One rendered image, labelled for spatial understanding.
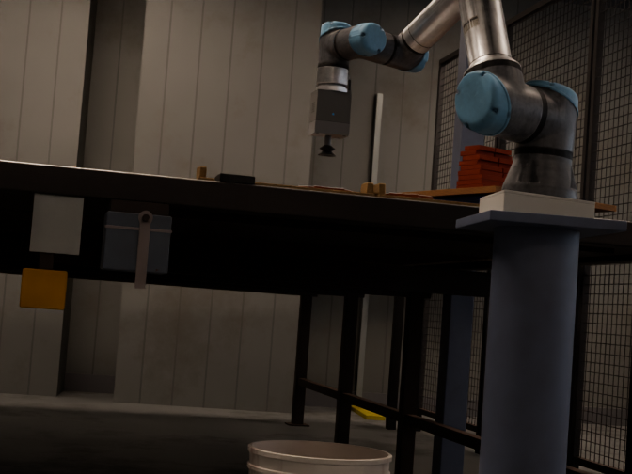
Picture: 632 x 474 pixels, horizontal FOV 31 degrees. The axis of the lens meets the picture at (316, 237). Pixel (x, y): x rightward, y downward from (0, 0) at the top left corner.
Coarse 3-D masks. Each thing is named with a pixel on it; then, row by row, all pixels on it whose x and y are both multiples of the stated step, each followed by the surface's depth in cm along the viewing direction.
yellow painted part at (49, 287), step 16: (48, 256) 238; (32, 272) 233; (48, 272) 234; (64, 272) 235; (32, 288) 233; (48, 288) 234; (64, 288) 235; (32, 304) 233; (48, 304) 234; (64, 304) 235
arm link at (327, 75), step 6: (330, 66) 272; (318, 72) 274; (324, 72) 272; (330, 72) 272; (336, 72) 272; (342, 72) 273; (318, 78) 274; (324, 78) 272; (330, 78) 272; (336, 78) 272; (342, 78) 273; (348, 78) 276; (318, 84) 275; (324, 84) 273; (330, 84) 272; (336, 84) 273; (342, 84) 273
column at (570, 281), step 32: (480, 224) 228; (512, 224) 223; (544, 224) 219; (576, 224) 219; (608, 224) 220; (512, 256) 225; (544, 256) 223; (576, 256) 227; (512, 288) 225; (544, 288) 223; (576, 288) 228; (512, 320) 224; (544, 320) 222; (512, 352) 223; (544, 352) 222; (512, 384) 223; (544, 384) 222; (512, 416) 222; (544, 416) 222; (512, 448) 222; (544, 448) 221
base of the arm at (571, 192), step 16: (528, 160) 228; (544, 160) 227; (560, 160) 228; (512, 176) 230; (528, 176) 228; (544, 176) 226; (560, 176) 226; (528, 192) 226; (544, 192) 225; (560, 192) 226; (576, 192) 229
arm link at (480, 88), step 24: (480, 0) 230; (480, 24) 228; (504, 24) 230; (480, 48) 226; (504, 48) 227; (480, 72) 221; (504, 72) 222; (456, 96) 226; (480, 96) 221; (504, 96) 219; (528, 96) 223; (480, 120) 221; (504, 120) 220; (528, 120) 223
